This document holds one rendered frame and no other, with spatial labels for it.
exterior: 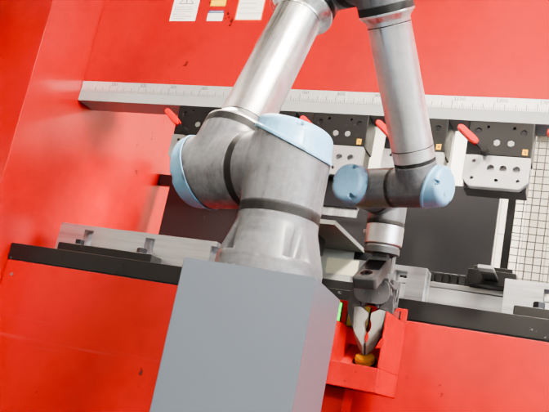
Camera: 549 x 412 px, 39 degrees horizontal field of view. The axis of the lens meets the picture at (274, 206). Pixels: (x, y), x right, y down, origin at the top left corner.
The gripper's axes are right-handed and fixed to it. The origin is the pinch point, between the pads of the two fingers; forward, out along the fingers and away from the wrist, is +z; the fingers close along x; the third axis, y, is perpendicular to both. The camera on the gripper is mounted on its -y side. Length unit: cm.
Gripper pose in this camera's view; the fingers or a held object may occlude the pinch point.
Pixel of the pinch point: (364, 347)
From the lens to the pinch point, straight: 151.9
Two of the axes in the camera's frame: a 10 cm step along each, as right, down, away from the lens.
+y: 3.8, 2.0, 9.0
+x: -9.1, -0.9, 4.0
